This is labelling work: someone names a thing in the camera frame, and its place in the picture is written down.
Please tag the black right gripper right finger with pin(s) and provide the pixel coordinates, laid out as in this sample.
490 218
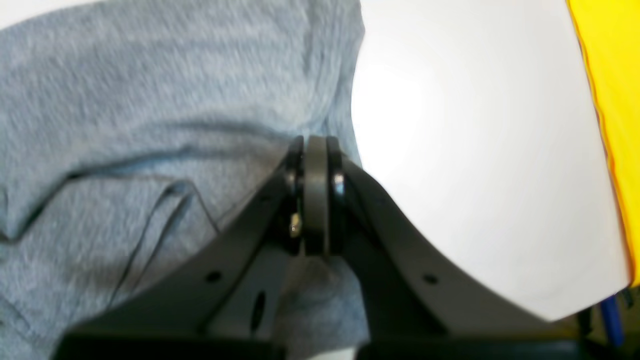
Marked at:
418 304

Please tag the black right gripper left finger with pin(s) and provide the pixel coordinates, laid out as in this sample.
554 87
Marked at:
220 304

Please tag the yellow panel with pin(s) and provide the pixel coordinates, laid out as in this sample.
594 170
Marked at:
609 35

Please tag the grey t-shirt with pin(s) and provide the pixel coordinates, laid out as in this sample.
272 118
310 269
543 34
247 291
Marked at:
134 131

